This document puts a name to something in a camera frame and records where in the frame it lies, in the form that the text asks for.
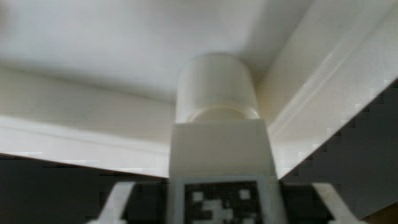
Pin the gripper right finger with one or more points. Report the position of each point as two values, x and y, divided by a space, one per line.
335 204

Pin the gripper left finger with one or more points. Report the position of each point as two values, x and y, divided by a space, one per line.
115 207

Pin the white square tabletop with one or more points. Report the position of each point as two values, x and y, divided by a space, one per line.
92 57

